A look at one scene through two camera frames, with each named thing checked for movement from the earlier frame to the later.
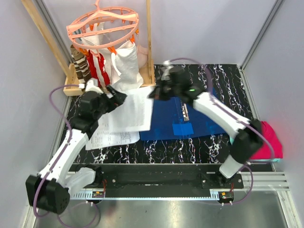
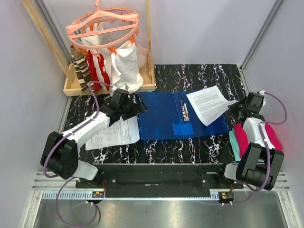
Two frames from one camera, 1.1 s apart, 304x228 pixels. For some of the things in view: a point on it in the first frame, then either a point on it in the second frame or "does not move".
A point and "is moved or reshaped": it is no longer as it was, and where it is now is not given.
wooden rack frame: x=70 y=87 does not move
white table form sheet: x=100 y=137 does not move
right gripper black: x=157 y=92 -> x=232 y=108
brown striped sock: x=80 y=62 does not move
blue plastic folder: x=176 y=118 does not move
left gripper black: x=114 y=102 -> x=137 y=109
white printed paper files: x=135 y=114 is moved or reshaped
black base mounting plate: x=168 y=181 does not move
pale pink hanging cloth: x=142 y=55 does not move
